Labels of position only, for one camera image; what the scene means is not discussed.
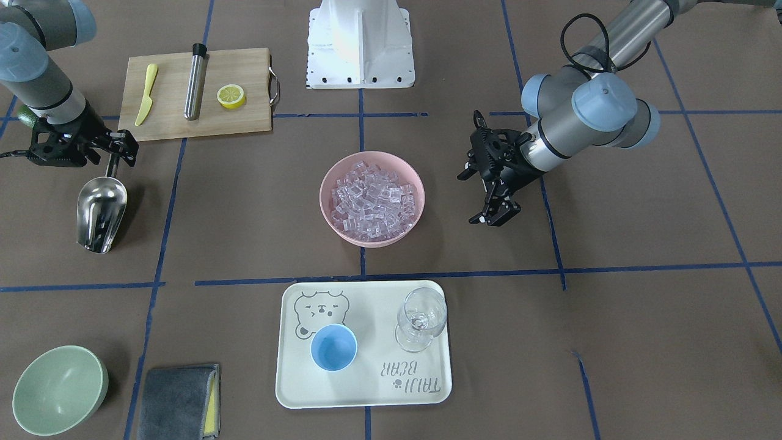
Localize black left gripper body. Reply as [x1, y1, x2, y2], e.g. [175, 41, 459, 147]
[457, 109, 544, 200]

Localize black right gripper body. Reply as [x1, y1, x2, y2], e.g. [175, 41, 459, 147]
[27, 105, 126, 167]

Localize steel ice scoop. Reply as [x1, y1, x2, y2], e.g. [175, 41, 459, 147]
[76, 154, 128, 254]

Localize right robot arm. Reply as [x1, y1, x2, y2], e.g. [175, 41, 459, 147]
[1, 1, 139, 167]

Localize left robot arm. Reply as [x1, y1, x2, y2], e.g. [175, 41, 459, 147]
[458, 1, 696, 227]

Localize clear ice cubes pile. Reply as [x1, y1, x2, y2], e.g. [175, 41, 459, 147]
[325, 161, 421, 243]

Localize light blue cup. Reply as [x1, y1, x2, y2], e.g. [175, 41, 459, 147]
[310, 324, 358, 372]

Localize yellow plastic knife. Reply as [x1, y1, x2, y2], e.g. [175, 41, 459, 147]
[134, 64, 159, 127]

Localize green lime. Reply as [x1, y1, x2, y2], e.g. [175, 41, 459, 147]
[16, 104, 38, 129]

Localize steel cylinder muddler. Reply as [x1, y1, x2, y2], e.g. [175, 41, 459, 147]
[183, 43, 208, 122]

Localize lemon half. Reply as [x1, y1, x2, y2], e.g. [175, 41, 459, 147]
[217, 84, 246, 109]

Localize pink bowl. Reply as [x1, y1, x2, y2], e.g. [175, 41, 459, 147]
[320, 151, 425, 248]

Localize clear wine glass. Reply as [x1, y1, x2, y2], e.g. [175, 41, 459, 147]
[395, 287, 447, 353]

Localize wooden cutting board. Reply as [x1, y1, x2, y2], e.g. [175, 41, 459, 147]
[119, 48, 272, 141]

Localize cream bear tray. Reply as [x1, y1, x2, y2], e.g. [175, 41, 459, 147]
[276, 279, 453, 409]

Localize green bowl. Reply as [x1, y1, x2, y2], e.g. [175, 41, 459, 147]
[12, 345, 109, 436]

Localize grey folded cloth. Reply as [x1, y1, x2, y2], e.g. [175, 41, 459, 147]
[137, 363, 221, 439]

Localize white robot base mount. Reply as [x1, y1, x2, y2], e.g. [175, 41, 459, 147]
[305, 1, 416, 89]

